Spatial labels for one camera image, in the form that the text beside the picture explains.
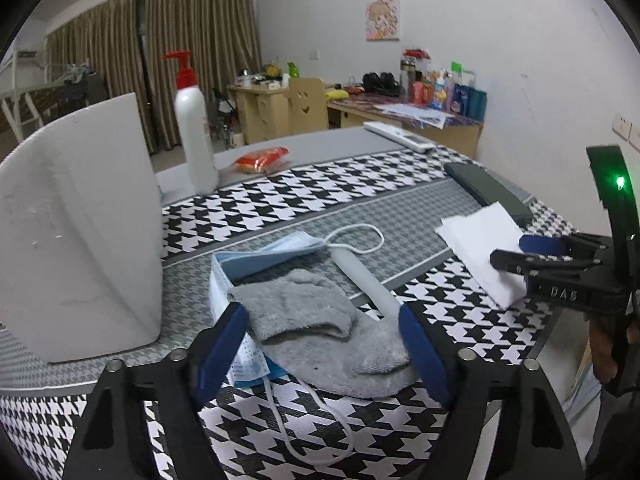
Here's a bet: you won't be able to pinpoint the black wallet case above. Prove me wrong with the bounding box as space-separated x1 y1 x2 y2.
444 161 532 226

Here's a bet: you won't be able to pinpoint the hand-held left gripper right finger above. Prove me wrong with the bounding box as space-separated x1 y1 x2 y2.
397 302 586 480

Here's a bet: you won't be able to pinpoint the wooden chair with smiley cutout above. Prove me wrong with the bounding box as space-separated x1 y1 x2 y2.
284 77 328 137

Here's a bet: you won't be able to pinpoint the grey sock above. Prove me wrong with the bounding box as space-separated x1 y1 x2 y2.
227 267 418 400

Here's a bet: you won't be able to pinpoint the white foam box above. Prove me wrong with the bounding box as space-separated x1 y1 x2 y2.
0 91 166 363

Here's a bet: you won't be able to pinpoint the blue face mask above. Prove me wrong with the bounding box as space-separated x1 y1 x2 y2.
209 231 357 467

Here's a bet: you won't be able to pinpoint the white tube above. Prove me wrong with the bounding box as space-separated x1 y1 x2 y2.
324 224 403 322

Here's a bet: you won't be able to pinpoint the houndstooth tablecloth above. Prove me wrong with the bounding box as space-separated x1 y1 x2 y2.
0 145 576 480

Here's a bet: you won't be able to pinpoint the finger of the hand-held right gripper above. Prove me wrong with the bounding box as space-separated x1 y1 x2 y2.
518 232 611 261
489 249 602 277

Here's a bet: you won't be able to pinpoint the white metal bunk bed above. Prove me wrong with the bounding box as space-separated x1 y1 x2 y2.
0 55 106 136

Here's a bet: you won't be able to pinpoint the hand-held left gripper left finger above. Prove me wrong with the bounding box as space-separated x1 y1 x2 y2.
62 302 250 480

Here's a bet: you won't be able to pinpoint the wooden desk with drawers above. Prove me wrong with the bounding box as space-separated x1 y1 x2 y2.
228 80 331 146

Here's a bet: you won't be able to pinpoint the cluster of toiletry bottles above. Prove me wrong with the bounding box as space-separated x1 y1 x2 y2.
400 47 488 121

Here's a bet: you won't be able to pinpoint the white remote control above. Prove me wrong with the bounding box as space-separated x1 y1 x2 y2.
363 120 435 153

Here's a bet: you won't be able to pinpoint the red snack packet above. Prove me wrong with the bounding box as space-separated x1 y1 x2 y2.
234 146 291 175

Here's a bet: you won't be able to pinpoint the person's right hand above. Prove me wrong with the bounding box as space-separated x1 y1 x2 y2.
589 316 621 387

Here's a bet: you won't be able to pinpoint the white pump bottle red cap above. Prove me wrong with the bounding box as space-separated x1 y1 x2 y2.
161 50 221 195

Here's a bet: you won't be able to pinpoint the brown curtain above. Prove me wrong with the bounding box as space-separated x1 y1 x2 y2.
142 0 263 148
45 0 151 156

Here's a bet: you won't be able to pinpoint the black headphones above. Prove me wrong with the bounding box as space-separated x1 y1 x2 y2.
361 71 401 96

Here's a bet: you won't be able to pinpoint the printed paper sheets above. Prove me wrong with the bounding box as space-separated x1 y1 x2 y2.
380 102 451 128

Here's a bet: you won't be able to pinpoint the pink cartoon wall poster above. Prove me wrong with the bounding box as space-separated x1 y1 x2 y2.
365 0 402 42

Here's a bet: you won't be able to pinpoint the white tissue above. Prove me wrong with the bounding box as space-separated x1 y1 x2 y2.
434 201 528 309

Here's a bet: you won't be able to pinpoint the dark hanging clothes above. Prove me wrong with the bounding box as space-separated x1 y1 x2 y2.
62 62 96 106

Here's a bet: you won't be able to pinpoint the wooden desk with patterned cover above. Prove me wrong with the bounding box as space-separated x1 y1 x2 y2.
327 95 485 161

